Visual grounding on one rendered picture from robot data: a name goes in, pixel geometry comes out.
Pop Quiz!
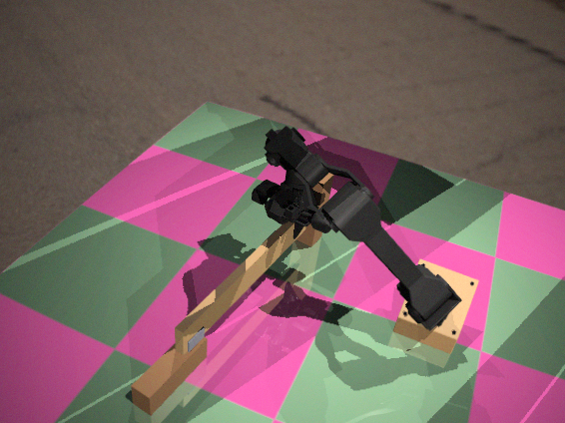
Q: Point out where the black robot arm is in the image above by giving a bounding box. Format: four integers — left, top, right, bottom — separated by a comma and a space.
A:
264, 126, 462, 331

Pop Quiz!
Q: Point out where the long wooden rail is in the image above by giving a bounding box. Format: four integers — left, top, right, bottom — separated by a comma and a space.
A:
175, 221, 295, 354

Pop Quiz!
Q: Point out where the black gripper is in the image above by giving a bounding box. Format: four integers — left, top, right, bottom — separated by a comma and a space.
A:
252, 178, 331, 239

